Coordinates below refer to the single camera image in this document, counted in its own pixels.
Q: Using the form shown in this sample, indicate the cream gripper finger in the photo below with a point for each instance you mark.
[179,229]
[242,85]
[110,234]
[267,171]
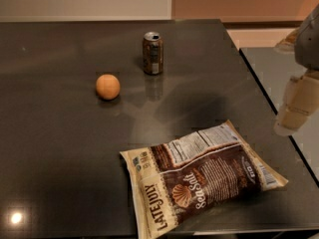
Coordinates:
[286,45]
[300,102]

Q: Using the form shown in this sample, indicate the brown Late July chip bag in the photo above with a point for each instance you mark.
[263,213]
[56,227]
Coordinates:
[174,181]

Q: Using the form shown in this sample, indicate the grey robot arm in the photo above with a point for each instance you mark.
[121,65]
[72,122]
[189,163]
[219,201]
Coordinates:
[306,48]

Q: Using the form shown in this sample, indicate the orange soda can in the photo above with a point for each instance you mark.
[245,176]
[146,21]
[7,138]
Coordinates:
[153,53]

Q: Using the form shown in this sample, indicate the orange fruit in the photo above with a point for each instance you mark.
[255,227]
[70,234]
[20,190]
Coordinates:
[107,87]

